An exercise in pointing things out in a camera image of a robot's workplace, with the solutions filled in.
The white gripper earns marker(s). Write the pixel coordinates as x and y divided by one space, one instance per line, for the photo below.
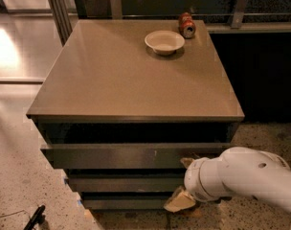
193 180

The grey top drawer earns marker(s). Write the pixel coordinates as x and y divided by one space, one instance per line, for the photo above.
126 156

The grey drawer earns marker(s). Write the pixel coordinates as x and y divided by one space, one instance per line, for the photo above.
126 156
125 184
125 201

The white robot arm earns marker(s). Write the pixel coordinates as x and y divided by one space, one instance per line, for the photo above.
238 171

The grey bottom drawer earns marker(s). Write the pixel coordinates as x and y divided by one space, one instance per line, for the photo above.
125 201

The grey drawer cabinet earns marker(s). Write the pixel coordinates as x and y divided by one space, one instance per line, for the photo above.
107 86

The grey middle drawer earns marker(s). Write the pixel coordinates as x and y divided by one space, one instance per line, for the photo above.
125 184

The white bowl on cabinet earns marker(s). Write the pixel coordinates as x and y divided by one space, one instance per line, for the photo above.
164 43

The black object on floor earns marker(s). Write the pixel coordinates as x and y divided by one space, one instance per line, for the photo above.
37 218

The red soda can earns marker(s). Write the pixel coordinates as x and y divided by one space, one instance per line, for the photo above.
186 25

